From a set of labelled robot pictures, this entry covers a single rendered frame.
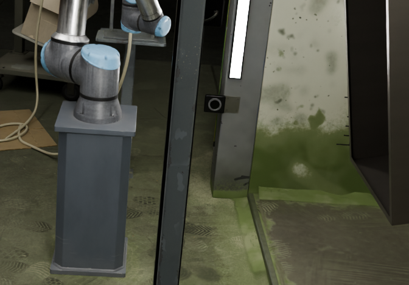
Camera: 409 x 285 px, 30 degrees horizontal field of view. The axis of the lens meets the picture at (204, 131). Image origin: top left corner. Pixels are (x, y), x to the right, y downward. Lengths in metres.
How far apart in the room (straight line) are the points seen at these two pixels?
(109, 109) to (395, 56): 1.09
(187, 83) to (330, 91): 2.19
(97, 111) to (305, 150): 1.31
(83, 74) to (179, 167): 1.29
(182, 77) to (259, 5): 2.00
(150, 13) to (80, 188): 0.77
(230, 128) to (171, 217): 2.03
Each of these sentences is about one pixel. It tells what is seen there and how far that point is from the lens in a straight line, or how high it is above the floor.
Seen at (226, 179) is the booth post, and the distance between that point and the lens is 3.89.
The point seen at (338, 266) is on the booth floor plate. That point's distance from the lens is 3.40.
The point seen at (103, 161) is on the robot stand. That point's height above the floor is 0.51.
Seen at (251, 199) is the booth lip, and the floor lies 0.04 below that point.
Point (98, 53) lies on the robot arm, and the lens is 2.93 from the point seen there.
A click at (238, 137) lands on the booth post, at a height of 0.34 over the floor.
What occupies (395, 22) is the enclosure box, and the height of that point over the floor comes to 1.20.
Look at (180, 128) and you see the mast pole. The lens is 1.69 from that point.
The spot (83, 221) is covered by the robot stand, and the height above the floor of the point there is 0.24.
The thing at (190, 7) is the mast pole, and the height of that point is 1.36.
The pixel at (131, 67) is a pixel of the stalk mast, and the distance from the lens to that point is 3.88.
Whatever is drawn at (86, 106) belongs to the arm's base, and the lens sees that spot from 2.97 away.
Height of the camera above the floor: 1.69
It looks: 21 degrees down
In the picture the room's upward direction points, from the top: 6 degrees clockwise
